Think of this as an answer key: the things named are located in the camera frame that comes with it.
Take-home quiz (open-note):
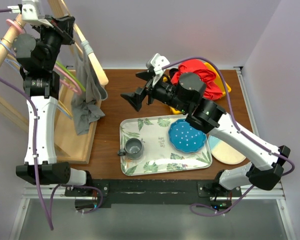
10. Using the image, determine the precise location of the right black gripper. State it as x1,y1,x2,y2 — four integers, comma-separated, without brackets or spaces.
120,68,190,114

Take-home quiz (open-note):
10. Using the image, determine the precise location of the beige wooden hanger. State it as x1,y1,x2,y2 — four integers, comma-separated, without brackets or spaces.
50,0,109,87

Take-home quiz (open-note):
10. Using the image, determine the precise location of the green hanger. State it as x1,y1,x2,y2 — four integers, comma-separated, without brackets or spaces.
55,61,86,92

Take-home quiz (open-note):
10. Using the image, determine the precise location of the grey tank top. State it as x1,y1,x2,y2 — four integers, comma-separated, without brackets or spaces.
71,40,108,136

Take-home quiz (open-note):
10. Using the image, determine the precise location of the yellow plastic hanger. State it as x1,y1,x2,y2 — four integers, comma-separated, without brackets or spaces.
0,37,73,118

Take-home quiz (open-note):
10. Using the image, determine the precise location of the red tank top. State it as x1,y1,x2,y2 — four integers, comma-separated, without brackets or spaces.
170,58,224,101

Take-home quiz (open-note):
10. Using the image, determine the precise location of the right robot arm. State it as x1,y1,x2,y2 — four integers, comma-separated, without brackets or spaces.
121,71,290,197

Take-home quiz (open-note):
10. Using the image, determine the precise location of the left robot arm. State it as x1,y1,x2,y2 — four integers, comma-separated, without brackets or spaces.
12,15,94,196

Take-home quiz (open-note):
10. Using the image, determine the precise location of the grey mug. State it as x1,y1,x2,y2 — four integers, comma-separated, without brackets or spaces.
117,138,144,160

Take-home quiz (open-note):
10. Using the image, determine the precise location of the blue dotted plate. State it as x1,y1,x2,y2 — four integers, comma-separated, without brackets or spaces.
168,119,207,154

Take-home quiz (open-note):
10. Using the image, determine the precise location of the leaf pattern serving tray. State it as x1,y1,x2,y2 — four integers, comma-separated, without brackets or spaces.
119,114,213,177

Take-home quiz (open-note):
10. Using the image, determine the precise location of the yellow plastic bin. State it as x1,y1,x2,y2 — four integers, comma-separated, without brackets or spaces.
163,61,232,115

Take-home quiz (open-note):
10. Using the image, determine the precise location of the wooden clothes rack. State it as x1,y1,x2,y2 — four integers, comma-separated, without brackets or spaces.
0,0,97,164

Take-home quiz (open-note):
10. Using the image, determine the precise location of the cream and blue plate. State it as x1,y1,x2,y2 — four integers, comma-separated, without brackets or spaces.
208,135,246,165

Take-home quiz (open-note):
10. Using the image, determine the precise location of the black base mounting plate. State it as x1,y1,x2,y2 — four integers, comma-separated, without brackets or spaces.
64,178,242,210

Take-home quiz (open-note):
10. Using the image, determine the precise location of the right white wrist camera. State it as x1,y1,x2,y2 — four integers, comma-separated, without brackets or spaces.
146,53,170,87

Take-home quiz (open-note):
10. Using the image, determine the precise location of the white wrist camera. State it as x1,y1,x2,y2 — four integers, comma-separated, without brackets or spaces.
7,0,53,28
146,53,170,87

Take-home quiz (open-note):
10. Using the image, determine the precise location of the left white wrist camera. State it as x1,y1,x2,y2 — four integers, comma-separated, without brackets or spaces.
7,0,53,28

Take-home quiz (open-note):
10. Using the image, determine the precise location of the aluminium frame rail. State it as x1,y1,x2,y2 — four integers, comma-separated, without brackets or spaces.
20,68,300,240

